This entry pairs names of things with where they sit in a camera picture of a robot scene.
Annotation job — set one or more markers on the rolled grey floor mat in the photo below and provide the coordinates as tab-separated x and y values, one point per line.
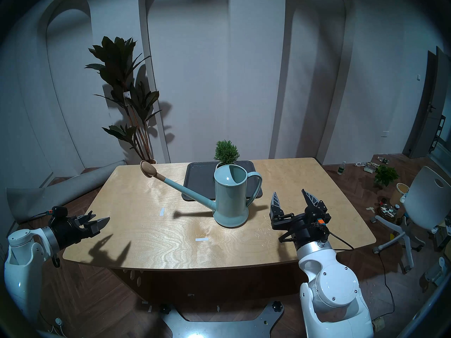
53	194

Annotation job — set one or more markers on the clear plastic bottle green label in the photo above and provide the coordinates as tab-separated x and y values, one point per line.
341	169

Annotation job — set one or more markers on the lying clear plastic bottle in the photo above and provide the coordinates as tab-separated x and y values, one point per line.
384	160

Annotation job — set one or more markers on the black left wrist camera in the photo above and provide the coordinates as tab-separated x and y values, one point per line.
59	211

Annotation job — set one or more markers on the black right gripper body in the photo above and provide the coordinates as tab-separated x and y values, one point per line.
297	228

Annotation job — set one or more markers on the grey open door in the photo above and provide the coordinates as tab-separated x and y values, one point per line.
421	122

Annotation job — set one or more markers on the dark grey rectangular tray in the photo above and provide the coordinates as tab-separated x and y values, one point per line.
199	179

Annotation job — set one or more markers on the black metal shelf rack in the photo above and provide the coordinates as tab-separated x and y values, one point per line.
438	133

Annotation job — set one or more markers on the black base knob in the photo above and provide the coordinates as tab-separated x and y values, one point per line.
277	306
165	308

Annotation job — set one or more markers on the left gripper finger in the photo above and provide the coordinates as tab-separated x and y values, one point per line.
88	217
98	225

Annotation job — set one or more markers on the light blue metal watering can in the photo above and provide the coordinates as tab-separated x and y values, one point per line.
229	200

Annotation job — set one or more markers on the cream yellow bucket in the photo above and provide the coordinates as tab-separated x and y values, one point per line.
401	194

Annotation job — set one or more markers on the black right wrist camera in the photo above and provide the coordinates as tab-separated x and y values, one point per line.
320	223

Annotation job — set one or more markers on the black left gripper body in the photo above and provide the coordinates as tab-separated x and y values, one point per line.
68	231

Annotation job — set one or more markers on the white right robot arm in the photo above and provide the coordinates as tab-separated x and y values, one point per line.
334	288

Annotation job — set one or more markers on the white round floor plug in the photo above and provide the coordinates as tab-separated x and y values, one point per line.
58	321

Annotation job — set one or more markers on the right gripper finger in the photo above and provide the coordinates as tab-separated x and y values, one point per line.
312	200
276	208

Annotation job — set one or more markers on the white floor device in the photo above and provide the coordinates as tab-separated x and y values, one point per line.
435	270

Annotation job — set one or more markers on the beige floor power strip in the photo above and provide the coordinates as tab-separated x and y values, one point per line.
377	323

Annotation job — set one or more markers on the white swivel office chair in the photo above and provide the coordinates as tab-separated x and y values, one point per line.
426	200

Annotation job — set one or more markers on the round floor dish with tools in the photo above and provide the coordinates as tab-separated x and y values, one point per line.
387	210

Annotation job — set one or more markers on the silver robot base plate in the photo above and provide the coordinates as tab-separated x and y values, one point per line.
218	328

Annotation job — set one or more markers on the tall dark green floor plant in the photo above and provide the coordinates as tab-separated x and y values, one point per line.
116	59

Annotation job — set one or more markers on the small leafy green floor plant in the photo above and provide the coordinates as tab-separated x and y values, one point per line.
385	175

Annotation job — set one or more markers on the small conifer in beige pot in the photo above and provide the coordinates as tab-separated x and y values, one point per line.
226	152

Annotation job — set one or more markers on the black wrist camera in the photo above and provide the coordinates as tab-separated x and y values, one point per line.
320	223
59	211

